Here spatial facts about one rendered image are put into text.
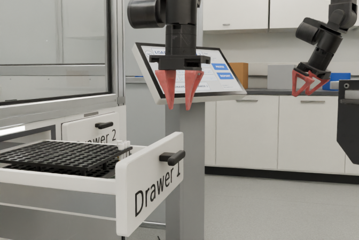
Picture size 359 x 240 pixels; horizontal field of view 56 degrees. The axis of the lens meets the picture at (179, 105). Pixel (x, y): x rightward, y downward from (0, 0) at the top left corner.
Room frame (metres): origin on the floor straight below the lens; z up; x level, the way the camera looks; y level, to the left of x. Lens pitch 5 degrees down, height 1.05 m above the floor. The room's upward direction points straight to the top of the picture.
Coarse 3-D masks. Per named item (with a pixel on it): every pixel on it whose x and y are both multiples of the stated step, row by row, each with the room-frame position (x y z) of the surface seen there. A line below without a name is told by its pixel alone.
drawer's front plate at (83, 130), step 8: (80, 120) 0.93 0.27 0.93; (88, 120) 0.96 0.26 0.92; (96, 120) 1.00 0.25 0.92; (104, 120) 1.04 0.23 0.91; (112, 120) 1.09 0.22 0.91; (64, 128) 0.86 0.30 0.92; (72, 128) 0.88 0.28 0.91; (80, 128) 0.92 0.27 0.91; (88, 128) 0.96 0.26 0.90; (96, 128) 1.00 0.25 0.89; (104, 128) 1.04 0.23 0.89; (112, 128) 1.09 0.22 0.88; (64, 136) 0.86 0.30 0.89; (72, 136) 0.88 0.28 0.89; (80, 136) 0.92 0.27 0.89; (88, 136) 0.96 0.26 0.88; (96, 136) 1.00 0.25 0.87; (112, 136) 1.09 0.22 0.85
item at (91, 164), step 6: (114, 150) 0.68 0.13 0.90; (120, 150) 0.68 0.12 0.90; (126, 150) 0.69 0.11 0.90; (102, 156) 0.63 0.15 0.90; (108, 156) 0.63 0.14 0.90; (114, 156) 0.64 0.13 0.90; (90, 162) 0.58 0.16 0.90; (96, 162) 0.58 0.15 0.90; (102, 162) 0.60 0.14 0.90; (78, 168) 0.56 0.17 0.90; (84, 168) 0.55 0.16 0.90; (90, 168) 0.56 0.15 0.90
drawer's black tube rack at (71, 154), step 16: (32, 144) 0.74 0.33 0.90; (48, 144) 0.74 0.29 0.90; (64, 144) 0.74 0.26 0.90; (80, 144) 0.74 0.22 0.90; (96, 144) 0.74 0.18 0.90; (0, 160) 0.60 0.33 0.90; (16, 160) 0.60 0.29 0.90; (32, 160) 0.60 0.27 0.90; (48, 160) 0.61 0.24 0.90; (64, 160) 0.60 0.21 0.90; (80, 160) 0.60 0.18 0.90; (112, 160) 0.71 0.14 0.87; (96, 176) 0.59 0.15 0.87
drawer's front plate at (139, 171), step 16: (160, 144) 0.61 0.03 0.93; (176, 144) 0.69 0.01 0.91; (128, 160) 0.49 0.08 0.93; (144, 160) 0.53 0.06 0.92; (128, 176) 0.47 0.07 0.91; (144, 176) 0.53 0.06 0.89; (160, 176) 0.60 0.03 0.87; (176, 176) 0.69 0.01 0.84; (128, 192) 0.47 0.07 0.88; (144, 192) 0.53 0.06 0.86; (160, 192) 0.60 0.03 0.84; (128, 208) 0.47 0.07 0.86; (144, 208) 0.53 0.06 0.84; (128, 224) 0.47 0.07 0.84
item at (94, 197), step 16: (112, 144) 0.77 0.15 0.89; (0, 176) 0.56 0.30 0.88; (16, 176) 0.55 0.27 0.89; (32, 176) 0.54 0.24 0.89; (48, 176) 0.53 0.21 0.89; (64, 176) 0.52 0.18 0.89; (80, 176) 0.52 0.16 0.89; (112, 176) 0.71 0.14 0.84; (0, 192) 0.55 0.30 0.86; (16, 192) 0.54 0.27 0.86; (32, 192) 0.53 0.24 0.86; (48, 192) 0.53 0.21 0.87; (64, 192) 0.52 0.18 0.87; (80, 192) 0.51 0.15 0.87; (96, 192) 0.50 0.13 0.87; (112, 192) 0.50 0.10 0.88; (32, 208) 0.54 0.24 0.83; (48, 208) 0.53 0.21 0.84; (64, 208) 0.52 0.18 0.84; (80, 208) 0.51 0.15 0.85; (96, 208) 0.50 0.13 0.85; (112, 208) 0.49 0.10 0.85
